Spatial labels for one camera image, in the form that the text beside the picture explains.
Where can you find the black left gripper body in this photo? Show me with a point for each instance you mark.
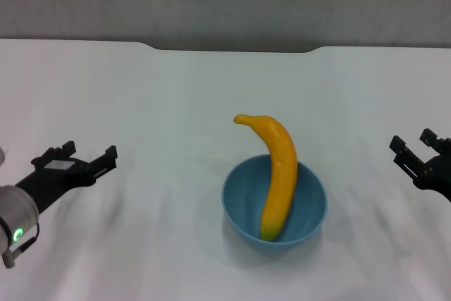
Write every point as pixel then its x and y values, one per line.
pixel 53 177

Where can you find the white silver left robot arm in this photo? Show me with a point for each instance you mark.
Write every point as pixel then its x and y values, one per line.
pixel 14 209

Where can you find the yellow banana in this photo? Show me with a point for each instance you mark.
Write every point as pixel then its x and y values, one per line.
pixel 280 174

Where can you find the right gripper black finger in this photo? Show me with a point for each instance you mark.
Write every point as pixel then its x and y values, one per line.
pixel 431 139
pixel 405 154

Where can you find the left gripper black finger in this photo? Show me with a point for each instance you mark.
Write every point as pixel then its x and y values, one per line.
pixel 68 148
pixel 105 163

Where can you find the blue bowl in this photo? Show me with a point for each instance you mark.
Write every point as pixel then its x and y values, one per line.
pixel 243 202

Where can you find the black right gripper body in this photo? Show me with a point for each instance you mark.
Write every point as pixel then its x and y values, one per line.
pixel 437 174

